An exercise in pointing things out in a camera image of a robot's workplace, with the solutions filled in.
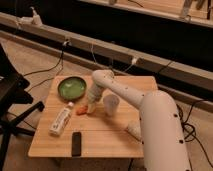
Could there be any orange pepper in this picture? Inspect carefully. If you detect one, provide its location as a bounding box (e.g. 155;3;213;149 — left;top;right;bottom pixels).
76;106;88;115

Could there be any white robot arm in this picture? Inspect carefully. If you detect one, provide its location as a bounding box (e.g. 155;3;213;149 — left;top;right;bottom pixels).
87;70;191;171

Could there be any green ceramic bowl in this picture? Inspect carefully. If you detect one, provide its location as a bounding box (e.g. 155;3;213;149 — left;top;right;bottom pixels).
58;76;87;101

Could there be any light wooden table board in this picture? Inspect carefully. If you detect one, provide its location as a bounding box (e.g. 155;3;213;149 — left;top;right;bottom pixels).
28;74;158;159

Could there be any white tube with cap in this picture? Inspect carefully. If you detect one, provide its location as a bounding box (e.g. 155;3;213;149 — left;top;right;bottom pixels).
49;102;74;136

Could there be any black rectangular block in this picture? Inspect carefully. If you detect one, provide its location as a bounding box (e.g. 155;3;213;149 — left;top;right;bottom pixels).
72;132;82;157

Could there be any beige sponge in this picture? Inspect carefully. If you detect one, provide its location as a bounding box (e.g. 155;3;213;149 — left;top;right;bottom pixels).
126;121;142;141

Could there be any white power strip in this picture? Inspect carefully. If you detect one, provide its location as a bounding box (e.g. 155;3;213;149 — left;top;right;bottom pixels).
17;6;43;27

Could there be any white wall plug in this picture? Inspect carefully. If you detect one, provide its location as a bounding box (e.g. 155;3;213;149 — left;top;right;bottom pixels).
131;57;138;65

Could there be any black floor cable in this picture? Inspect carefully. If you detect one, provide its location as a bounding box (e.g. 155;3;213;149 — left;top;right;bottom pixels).
23;41;69;93

